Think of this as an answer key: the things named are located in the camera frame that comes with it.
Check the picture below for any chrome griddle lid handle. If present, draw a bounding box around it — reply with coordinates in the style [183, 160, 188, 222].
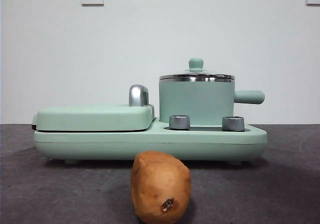
[128, 84, 151, 107]

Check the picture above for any green breakfast machine base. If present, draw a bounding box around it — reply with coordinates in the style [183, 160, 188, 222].
[33, 117, 268, 165]

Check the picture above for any green hinged griddle lid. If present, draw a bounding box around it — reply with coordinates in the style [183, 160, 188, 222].
[31, 103, 156, 132]

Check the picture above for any green steamer pot with handle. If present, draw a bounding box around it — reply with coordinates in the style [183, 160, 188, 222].
[158, 77, 266, 125]

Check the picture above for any silver control knob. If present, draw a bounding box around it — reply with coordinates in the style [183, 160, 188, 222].
[221, 115, 245, 132]
[168, 114, 191, 130]

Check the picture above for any brown potato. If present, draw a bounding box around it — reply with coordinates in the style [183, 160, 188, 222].
[130, 150, 192, 224]

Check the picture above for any glass pot lid green knob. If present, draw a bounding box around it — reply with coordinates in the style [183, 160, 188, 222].
[159, 57, 236, 81]

